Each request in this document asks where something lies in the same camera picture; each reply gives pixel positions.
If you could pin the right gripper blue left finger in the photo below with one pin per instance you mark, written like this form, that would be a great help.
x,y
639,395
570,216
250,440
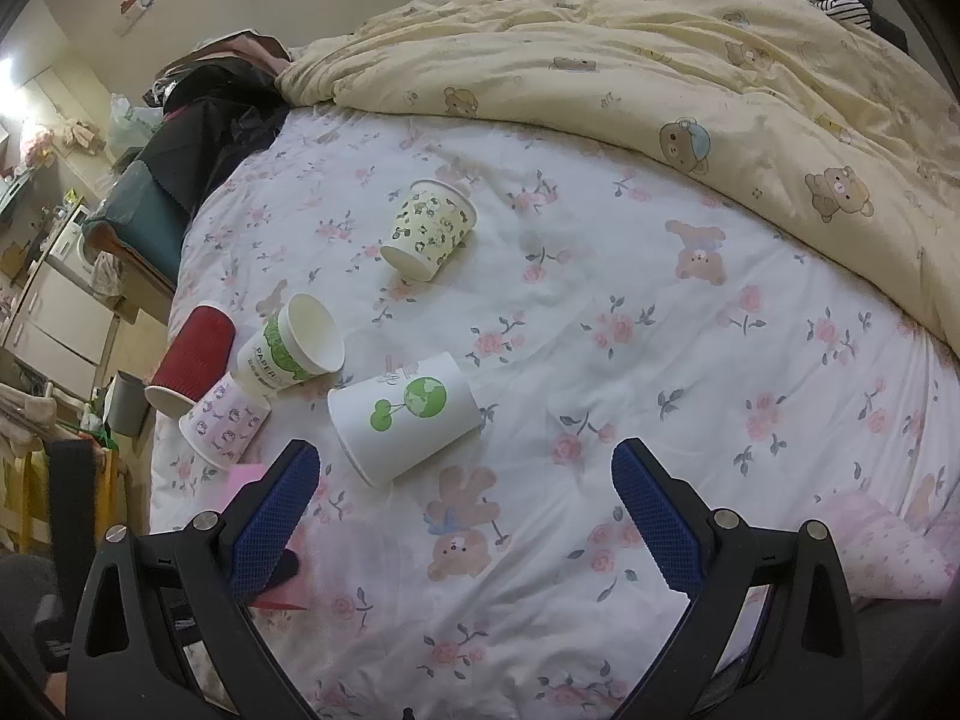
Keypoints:
x,y
261,519

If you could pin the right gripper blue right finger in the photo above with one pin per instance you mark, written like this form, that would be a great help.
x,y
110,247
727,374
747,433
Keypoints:
x,y
667,512

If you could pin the pink hexagonal plastic cup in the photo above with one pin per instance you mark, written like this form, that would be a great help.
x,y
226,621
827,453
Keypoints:
x,y
238,476

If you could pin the pink striped paper cup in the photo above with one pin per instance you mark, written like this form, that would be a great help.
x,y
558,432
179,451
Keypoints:
x,y
223,422

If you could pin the green globe paper cup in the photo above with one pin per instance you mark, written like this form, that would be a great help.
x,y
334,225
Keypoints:
x,y
389,424

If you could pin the red ribbed paper cup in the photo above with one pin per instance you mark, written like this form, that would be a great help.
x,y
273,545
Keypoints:
x,y
195,361

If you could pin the green leaf band paper cup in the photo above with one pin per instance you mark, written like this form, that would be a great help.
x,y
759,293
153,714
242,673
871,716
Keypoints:
x,y
300,342

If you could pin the cream patterned paper cup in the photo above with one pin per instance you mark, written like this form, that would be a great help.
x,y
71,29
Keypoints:
x,y
433,220

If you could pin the grey trash bin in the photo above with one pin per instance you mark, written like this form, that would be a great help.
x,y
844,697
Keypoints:
x,y
128,405

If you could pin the pink floral pillow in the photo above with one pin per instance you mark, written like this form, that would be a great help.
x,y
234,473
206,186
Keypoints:
x,y
882,557

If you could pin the white floral bed sheet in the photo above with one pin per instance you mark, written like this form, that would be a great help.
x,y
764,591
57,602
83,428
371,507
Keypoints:
x,y
600,296

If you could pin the yellow wooden stool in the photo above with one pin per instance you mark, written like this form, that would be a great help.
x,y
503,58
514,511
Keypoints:
x,y
27,504

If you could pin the white kitchen cabinet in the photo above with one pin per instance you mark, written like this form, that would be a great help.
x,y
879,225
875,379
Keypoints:
x,y
59,331

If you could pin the teal bed headboard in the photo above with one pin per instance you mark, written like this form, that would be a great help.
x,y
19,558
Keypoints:
x,y
141,224

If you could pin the white washing machine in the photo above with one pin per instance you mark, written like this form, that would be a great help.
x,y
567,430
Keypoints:
x,y
69,253

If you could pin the cream bear print duvet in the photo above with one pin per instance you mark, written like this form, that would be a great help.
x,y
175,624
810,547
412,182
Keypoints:
x,y
826,131

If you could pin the white plastic bag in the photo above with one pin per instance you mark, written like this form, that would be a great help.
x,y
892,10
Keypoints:
x,y
130,127

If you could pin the dark clothes pile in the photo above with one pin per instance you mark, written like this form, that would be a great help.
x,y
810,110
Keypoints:
x,y
220,104

